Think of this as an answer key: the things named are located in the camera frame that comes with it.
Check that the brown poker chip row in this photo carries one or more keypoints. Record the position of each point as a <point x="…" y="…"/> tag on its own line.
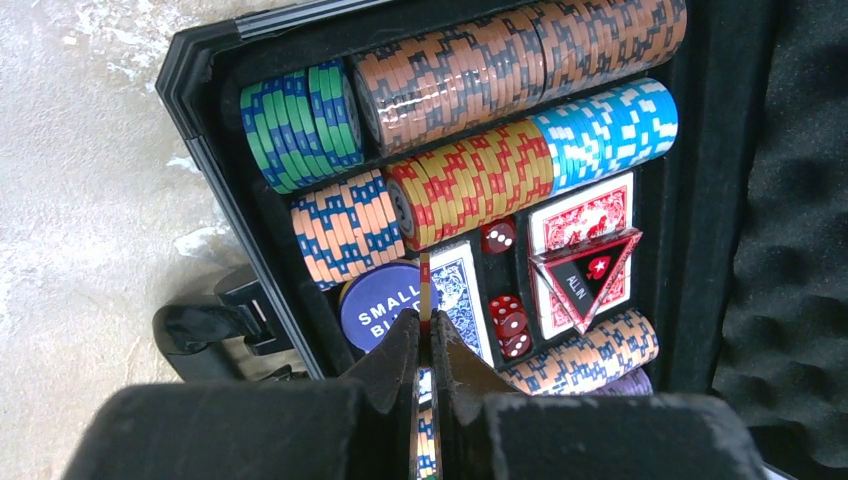
<point x="429" y="86"/>

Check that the blue small blind button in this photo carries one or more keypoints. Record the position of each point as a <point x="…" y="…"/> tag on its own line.
<point x="370" y="303"/>

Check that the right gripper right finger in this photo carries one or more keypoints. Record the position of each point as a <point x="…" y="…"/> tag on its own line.
<point x="487" y="429"/>

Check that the red die in case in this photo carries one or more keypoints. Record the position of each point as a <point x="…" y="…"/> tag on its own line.
<point x="498" y="236"/>

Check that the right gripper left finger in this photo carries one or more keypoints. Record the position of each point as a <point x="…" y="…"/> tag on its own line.
<point x="356" y="426"/>

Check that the teal poker chip row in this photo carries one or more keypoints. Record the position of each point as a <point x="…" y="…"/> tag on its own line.
<point x="607" y="133"/>

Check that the red triangular dealer button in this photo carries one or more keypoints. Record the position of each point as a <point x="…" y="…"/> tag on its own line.
<point x="577" y="278"/>

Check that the black foam-lined poker case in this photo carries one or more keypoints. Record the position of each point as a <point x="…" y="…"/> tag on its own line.
<point x="743" y="263"/>

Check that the green blue chip stack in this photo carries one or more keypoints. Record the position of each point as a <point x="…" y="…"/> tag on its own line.
<point x="303" y="127"/>

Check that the blue playing card deck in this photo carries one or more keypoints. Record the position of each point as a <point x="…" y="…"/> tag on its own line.
<point x="454" y="275"/>

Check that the orange blue lower chip row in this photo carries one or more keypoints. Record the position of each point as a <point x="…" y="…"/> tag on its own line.
<point x="585" y="363"/>

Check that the orange blue chip stack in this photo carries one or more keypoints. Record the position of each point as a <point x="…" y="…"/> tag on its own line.
<point x="347" y="229"/>

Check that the red dice pair in case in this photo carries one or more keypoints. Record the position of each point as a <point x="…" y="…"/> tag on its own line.
<point x="510" y="322"/>

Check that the yellow red chip stack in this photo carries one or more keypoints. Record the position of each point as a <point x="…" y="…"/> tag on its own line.
<point x="448" y="191"/>

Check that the red playing card deck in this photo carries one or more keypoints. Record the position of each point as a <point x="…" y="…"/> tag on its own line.
<point x="599" y="209"/>

